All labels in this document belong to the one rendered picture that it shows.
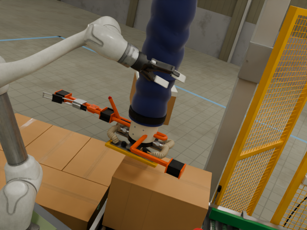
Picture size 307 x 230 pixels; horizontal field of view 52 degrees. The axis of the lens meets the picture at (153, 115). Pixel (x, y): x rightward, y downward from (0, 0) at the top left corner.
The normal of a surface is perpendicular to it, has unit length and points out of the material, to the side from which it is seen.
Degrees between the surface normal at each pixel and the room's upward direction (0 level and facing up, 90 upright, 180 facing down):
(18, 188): 6
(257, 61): 90
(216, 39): 90
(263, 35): 90
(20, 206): 71
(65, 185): 0
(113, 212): 90
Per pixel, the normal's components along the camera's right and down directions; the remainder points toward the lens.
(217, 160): -0.22, 0.37
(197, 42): -0.51, 0.25
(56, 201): 0.23, -0.88
